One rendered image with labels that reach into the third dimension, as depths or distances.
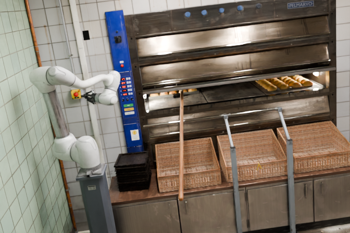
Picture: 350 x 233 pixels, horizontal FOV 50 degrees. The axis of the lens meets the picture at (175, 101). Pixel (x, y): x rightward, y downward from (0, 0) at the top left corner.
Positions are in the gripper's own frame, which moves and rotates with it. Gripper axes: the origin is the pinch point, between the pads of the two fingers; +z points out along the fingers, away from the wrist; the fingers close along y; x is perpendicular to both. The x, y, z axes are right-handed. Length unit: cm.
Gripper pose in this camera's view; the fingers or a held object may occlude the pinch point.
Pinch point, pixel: (84, 95)
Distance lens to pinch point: 341.9
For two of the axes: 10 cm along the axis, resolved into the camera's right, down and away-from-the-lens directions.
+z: -7.5, -0.9, 6.6
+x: 6.5, -2.7, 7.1
